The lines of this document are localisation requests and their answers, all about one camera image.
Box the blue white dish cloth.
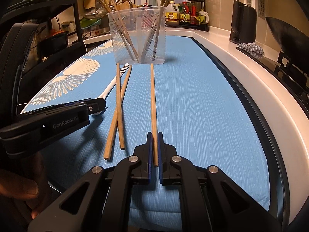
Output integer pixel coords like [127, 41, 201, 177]
[238, 43, 265, 59]

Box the black gas stove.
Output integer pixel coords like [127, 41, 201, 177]
[236, 47, 308, 117]

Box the black metal shelf rack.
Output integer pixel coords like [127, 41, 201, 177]
[0, 0, 90, 112]

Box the green plastic basin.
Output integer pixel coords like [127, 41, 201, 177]
[80, 18, 101, 29]

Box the black wok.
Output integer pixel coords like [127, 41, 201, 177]
[266, 16, 308, 64]

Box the yellow label oil jug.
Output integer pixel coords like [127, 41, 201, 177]
[166, 1, 180, 26]

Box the wooden chopstick crossing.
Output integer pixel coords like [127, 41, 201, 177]
[116, 63, 125, 150]

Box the clear plastic utensil holder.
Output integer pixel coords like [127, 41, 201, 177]
[107, 6, 166, 64]

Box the orange lidded pot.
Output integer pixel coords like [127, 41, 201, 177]
[44, 29, 68, 39]

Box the wooden cutting board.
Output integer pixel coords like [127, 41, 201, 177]
[116, 1, 137, 10]

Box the chrome sink faucet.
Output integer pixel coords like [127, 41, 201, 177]
[115, 0, 133, 11]

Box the left hand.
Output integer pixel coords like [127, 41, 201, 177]
[1, 152, 52, 224]

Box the white ceramic spoon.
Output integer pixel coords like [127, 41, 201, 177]
[93, 63, 131, 116]

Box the dark sauce bottle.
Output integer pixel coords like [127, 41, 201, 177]
[179, 1, 191, 25]

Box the black electric kettle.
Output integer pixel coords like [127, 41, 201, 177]
[229, 0, 257, 44]

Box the blue patterned table mat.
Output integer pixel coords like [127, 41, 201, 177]
[20, 34, 271, 231]

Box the black condiment rack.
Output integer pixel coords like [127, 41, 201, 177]
[165, 0, 210, 32]

